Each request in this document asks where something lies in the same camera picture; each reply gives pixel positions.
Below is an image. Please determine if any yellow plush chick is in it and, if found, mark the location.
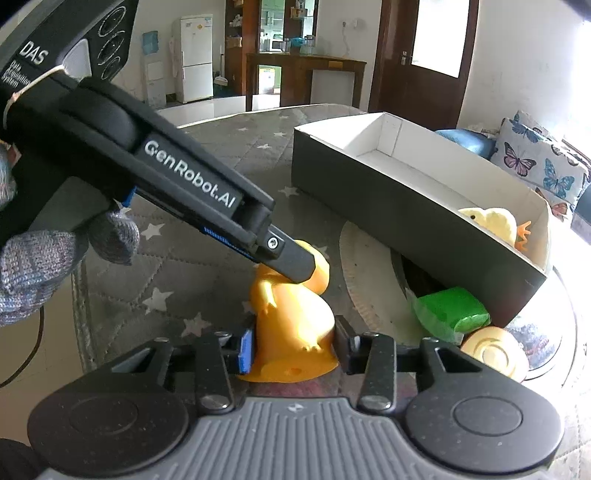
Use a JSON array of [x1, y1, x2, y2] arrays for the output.
[[457, 207, 533, 254]]

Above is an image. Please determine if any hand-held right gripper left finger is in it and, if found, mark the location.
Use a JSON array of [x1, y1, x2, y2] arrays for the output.
[[95, 328, 256, 415]]

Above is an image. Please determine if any grey cardboard box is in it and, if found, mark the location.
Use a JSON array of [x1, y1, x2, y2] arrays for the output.
[[291, 111, 556, 329]]

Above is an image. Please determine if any cream round lid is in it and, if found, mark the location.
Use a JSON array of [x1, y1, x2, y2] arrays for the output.
[[461, 326, 530, 385]]

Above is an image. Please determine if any grey star blanket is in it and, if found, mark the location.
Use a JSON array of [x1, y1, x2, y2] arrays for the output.
[[69, 104, 370, 374]]

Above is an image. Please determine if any blue cushion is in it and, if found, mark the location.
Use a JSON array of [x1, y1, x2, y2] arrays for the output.
[[434, 128, 498, 161]]

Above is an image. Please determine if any white refrigerator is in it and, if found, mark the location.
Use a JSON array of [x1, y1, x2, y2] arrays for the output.
[[171, 14, 216, 104]]

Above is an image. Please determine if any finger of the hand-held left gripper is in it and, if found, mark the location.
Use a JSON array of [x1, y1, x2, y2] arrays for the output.
[[255, 225, 318, 284]]

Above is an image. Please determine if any white water dispenser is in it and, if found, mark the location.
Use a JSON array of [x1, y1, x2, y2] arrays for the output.
[[140, 29, 171, 108]]

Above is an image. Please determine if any orange duck toy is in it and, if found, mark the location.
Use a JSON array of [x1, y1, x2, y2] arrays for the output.
[[237, 239, 341, 384]]

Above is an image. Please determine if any person's left hand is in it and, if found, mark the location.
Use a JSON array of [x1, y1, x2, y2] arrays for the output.
[[0, 147, 140, 327]]

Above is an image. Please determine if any wooden shelf unit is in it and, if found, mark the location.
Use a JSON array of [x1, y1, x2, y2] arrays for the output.
[[224, 0, 334, 99]]

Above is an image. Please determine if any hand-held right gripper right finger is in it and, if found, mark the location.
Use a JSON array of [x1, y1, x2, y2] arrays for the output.
[[335, 316, 505, 413]]

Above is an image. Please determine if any black cable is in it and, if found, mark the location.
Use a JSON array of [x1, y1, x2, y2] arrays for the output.
[[0, 304, 48, 389]]

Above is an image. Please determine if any green sponge block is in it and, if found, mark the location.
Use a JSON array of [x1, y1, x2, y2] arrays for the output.
[[412, 286, 491, 345]]

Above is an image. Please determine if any round white plate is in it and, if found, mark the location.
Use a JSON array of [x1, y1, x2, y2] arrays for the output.
[[339, 220, 579, 386]]

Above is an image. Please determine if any butterfly print pillow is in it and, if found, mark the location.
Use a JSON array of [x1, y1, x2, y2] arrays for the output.
[[489, 110, 591, 223]]

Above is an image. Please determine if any wooden door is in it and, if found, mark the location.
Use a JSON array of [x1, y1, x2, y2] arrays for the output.
[[368, 0, 481, 131]]

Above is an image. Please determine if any wooden counter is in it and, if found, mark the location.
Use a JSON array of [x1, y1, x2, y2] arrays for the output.
[[245, 52, 368, 112]]

